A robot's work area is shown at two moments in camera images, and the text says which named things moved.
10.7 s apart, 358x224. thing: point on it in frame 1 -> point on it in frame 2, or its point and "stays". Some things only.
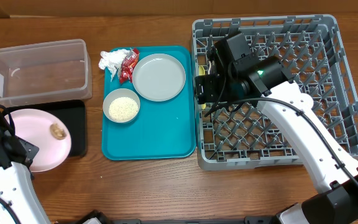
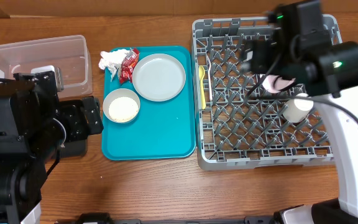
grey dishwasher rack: x=311 y=50 stays
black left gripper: x=33 y=149 -> x=92 y=105
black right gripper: x=207 y=91 -> x=255 y=53
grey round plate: x=158 y=77 stays
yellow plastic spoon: x=201 y=72 stays
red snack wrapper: x=128 y=64 stays
